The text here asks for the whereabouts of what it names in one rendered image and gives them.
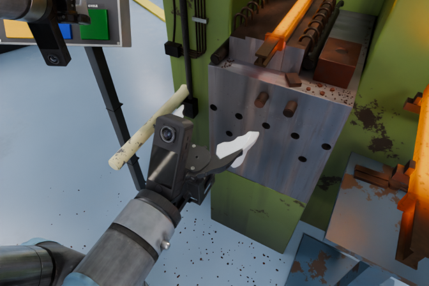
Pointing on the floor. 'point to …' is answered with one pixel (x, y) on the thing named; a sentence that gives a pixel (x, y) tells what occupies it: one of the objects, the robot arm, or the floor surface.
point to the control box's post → (106, 87)
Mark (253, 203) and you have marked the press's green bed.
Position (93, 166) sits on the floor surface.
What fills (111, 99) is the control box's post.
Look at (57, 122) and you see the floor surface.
